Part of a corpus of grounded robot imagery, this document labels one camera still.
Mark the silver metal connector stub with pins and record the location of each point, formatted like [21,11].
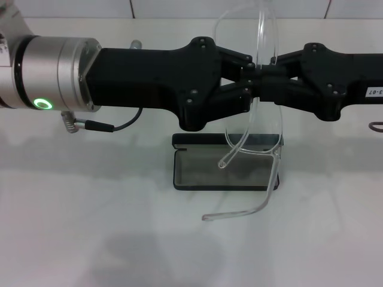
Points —
[135,44]

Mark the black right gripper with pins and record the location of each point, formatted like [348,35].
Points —
[344,77]

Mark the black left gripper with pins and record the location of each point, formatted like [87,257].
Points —
[149,77]

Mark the clear white glasses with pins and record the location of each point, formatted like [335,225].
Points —
[273,179]

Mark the black glasses case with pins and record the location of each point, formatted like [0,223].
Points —
[203,173]

